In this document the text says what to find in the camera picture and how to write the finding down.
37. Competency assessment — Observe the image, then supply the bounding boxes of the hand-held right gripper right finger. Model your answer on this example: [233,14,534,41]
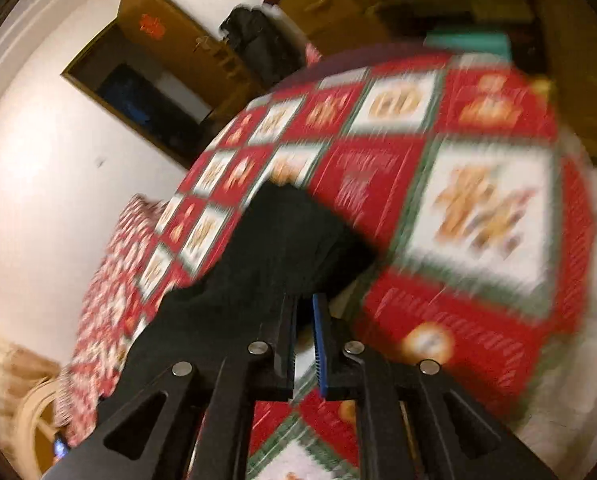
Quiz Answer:
[311,292,562,480]

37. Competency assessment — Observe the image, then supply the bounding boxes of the wooden chair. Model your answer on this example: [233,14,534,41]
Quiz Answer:
[207,37,259,111]

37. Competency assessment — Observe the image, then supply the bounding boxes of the wooden drawer cabinet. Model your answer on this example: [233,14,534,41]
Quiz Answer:
[277,0,382,57]

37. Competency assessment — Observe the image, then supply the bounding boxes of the cream bed headboard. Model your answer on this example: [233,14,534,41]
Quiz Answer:
[14,374,70,477]

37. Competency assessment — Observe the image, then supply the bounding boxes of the black bag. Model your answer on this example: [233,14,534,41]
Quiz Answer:
[218,4,302,90]

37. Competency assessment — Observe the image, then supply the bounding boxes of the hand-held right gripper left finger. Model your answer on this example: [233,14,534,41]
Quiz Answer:
[41,292,300,480]

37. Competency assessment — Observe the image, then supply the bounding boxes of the wooden door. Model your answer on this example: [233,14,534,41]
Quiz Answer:
[116,0,266,126]

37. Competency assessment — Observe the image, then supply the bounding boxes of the red paper door decoration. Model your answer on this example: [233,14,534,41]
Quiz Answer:
[138,11,168,40]

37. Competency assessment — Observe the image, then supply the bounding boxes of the black pants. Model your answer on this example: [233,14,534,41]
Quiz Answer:
[96,180,380,411]

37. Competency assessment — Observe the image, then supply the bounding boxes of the teal box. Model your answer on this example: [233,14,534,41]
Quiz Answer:
[423,30,512,62]

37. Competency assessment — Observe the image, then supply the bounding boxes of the wooden door frame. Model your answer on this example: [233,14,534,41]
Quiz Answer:
[60,20,219,170]

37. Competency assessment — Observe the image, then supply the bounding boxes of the beige curtain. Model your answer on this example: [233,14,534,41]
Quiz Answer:
[0,317,63,413]

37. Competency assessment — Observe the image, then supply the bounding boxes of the red printed patchwork blanket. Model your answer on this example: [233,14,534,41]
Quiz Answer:
[58,45,597,480]

